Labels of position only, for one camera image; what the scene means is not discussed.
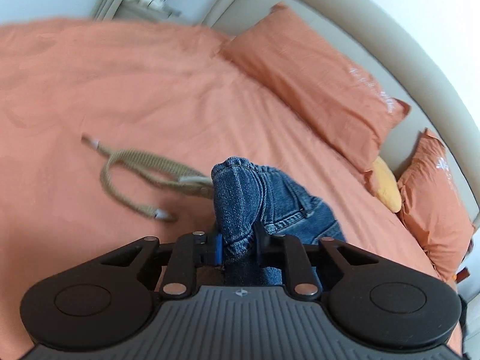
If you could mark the blue denim jeans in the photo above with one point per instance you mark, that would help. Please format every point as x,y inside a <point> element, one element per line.
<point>248,196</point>

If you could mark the orange bed sheet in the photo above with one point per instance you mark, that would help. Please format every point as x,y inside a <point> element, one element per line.
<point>163,88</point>

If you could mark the beige upholstered headboard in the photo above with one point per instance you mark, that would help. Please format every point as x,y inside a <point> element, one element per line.
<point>367,35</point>

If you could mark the orange pillow left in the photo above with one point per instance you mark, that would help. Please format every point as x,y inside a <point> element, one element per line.
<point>339,100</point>

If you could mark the beige nightstand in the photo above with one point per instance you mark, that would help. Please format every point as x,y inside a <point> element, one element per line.
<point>138,12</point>

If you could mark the yellow pillow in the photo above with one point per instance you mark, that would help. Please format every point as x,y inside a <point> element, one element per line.
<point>387,191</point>

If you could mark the beige drawstring belt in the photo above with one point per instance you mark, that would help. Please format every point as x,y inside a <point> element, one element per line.
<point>157,170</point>

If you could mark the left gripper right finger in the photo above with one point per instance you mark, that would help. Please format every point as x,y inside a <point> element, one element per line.
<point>296,261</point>

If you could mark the orange pillow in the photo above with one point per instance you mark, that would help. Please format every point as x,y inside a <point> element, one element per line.
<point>339,100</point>
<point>432,209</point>

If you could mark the orange pillow right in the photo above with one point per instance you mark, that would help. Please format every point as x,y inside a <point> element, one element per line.
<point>432,209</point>

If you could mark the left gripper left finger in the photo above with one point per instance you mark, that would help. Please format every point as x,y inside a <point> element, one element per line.
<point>183,258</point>

